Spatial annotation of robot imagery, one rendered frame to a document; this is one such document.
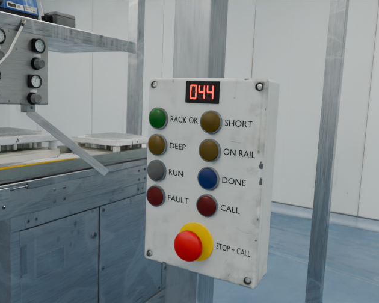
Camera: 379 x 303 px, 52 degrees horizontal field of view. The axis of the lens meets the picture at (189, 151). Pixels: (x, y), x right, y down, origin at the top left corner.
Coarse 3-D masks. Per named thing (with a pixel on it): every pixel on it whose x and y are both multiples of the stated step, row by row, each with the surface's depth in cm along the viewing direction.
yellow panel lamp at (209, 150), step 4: (208, 140) 49; (204, 144) 49; (208, 144) 49; (212, 144) 49; (216, 144) 49; (200, 148) 50; (204, 148) 50; (208, 148) 49; (212, 148) 49; (216, 148) 49; (200, 152) 50; (204, 152) 50; (208, 152) 49; (212, 152) 49; (216, 152) 49; (204, 156) 50; (208, 156) 49; (212, 156) 49; (216, 156) 49; (208, 160) 50; (212, 160) 49
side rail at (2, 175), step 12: (96, 156) 136; (108, 156) 142; (120, 156) 148; (132, 156) 154; (12, 168) 108; (24, 168) 111; (36, 168) 115; (48, 168) 119; (60, 168) 123; (0, 180) 105
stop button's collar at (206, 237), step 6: (192, 222) 52; (186, 228) 52; (192, 228) 52; (198, 228) 52; (204, 228) 51; (198, 234) 52; (204, 234) 51; (210, 234) 51; (204, 240) 51; (210, 240) 51; (204, 246) 51; (210, 246) 51; (204, 252) 52; (210, 252) 51; (204, 258) 52
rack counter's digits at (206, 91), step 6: (192, 84) 50; (198, 84) 50; (204, 84) 49; (210, 84) 49; (192, 90) 50; (198, 90) 50; (204, 90) 49; (210, 90) 49; (192, 96) 50; (198, 96) 50; (204, 96) 49; (210, 96) 49
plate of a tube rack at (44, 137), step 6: (42, 132) 127; (0, 138) 106; (6, 138) 108; (12, 138) 109; (18, 138) 111; (24, 138) 112; (30, 138) 114; (36, 138) 116; (42, 138) 118; (48, 138) 120; (54, 138) 122; (0, 144) 106; (6, 144) 108; (12, 144) 110
